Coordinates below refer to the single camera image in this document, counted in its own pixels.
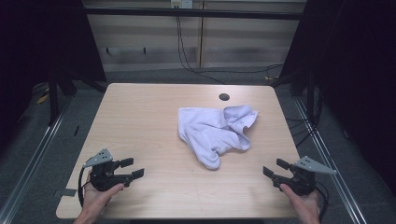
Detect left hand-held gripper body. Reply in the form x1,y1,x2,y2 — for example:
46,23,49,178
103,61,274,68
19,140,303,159
82,147,134,192

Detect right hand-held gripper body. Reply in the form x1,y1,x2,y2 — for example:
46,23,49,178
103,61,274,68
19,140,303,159
272,155,338,197

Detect white printed towel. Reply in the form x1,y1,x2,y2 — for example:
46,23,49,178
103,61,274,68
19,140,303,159
177,105,260,171

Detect person's left hand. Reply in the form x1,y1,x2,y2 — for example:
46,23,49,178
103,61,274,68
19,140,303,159
81,170,125,218

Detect person's right hand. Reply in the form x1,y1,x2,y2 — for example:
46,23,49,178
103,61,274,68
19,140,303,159
279,183,321,219

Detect grey tape piece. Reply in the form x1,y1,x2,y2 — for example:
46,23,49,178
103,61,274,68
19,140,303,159
52,188,78,199

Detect black metal stand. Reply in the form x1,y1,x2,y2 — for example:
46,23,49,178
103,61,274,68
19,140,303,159
48,69,61,127

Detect yellow floor object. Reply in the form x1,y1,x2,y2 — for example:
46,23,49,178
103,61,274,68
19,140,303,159
35,92,50,105

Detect black curtain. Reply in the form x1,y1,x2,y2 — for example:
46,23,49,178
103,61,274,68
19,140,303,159
278,0,396,195
0,0,107,153

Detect black horizontal metal bar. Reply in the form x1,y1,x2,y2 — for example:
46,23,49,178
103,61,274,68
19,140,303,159
83,7,305,21

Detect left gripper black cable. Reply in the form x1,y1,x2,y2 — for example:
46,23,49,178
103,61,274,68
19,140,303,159
77,166,92,208

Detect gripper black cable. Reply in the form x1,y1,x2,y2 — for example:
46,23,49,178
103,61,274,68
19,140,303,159
77,166,92,208
314,181,331,223

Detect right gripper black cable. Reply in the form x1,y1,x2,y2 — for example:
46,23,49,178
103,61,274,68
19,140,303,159
314,181,331,223

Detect black floor cables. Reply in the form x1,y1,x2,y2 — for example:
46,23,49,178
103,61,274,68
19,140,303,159
285,90,324,147

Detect grey metal floor rail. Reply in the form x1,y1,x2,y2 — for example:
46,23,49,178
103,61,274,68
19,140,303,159
293,97,369,224
0,92,73,224

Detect long black wall cable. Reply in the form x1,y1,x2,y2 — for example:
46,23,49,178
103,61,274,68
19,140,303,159
176,15,285,85

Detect white wall outlet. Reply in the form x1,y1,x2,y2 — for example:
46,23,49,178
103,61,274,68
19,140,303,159
170,0,194,9

